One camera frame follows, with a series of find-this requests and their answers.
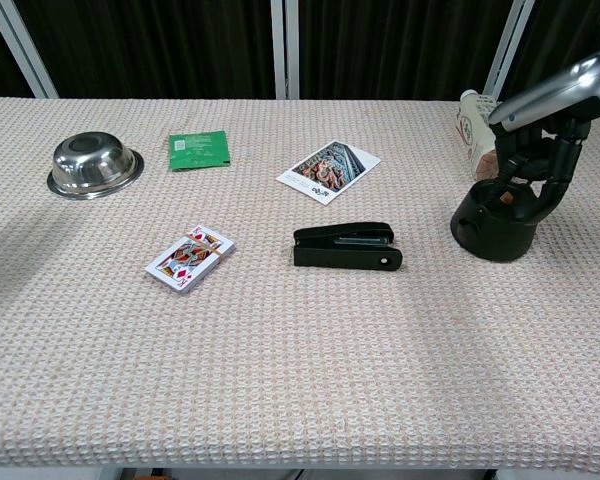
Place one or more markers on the black stapler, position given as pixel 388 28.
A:
pixel 345 252

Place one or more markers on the green foil packet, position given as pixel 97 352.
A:
pixel 199 150

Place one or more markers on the playing card deck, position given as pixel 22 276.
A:
pixel 190 257

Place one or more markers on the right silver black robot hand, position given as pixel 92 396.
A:
pixel 555 90

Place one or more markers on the stainless steel bowl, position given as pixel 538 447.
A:
pixel 92 162

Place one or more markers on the photo postcard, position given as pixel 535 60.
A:
pixel 327 170

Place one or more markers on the black kettle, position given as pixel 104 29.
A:
pixel 495 240

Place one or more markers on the white metal frame post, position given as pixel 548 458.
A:
pixel 507 50
pixel 285 50
pixel 25 50

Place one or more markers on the beige waffle tablecloth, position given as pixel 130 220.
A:
pixel 300 350

